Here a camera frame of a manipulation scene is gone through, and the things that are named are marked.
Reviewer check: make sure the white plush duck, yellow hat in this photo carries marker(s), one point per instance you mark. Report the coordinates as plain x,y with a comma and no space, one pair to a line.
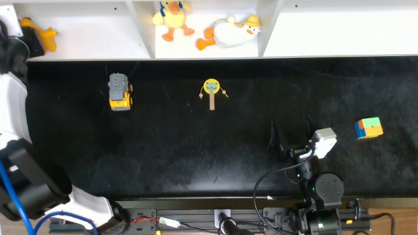
232,34

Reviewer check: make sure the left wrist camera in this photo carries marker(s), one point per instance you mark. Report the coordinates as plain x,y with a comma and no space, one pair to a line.
9,19

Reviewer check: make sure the yellow rubber duck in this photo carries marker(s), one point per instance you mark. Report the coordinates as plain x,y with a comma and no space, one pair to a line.
49,37

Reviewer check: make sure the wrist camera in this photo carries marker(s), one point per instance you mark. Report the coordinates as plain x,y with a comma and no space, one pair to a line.
9,19
323,140

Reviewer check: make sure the white shelf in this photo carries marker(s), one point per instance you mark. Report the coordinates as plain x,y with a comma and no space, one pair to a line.
81,36

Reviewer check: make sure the grey and yellow toy truck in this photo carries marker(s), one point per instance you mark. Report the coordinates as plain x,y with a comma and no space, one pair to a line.
118,86

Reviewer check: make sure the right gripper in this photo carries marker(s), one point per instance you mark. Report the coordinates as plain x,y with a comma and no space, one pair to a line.
295,152

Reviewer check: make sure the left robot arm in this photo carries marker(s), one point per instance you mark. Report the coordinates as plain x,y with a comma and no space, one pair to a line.
13,107

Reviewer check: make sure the mounting rail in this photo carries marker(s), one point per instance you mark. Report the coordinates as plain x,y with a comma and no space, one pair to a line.
202,222

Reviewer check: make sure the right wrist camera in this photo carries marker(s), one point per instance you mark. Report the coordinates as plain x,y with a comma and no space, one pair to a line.
323,140

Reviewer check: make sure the yellow rattle drum toy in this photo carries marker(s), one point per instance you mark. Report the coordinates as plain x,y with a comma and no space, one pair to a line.
211,86

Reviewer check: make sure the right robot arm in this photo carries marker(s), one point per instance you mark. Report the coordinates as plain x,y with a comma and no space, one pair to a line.
328,189

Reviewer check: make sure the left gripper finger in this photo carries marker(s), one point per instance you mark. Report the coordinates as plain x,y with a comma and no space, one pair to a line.
32,42

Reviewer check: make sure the many-coloured puzzle cube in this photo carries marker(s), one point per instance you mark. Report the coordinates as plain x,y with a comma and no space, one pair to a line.
369,129

